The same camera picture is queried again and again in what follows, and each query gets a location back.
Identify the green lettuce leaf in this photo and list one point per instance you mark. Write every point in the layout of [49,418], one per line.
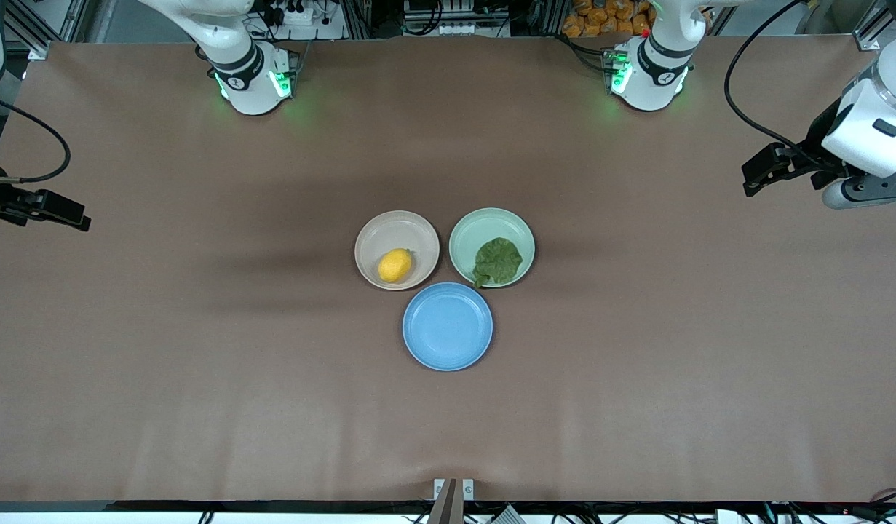
[498,262]

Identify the yellow lemon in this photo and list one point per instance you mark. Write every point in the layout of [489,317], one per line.
[395,266]

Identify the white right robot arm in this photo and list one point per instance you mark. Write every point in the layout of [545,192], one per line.
[247,87]

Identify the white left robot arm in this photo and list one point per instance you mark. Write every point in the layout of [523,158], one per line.
[655,65]

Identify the brown table cover sheet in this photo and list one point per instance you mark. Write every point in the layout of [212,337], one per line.
[200,364]

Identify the bag of orange fruits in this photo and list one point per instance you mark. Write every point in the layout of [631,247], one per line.
[600,18]

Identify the pale green round plate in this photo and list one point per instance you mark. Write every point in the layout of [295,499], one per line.
[477,229]

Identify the white power strip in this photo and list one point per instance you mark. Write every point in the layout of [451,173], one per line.
[462,28]
[298,16]

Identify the beige round plate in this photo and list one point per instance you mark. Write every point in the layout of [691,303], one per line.
[389,229]

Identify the white plug adapter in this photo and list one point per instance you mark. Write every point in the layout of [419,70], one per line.
[728,517]

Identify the blue round plate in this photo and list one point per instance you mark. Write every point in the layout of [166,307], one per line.
[448,327]

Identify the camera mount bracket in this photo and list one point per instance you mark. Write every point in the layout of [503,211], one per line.
[448,506]

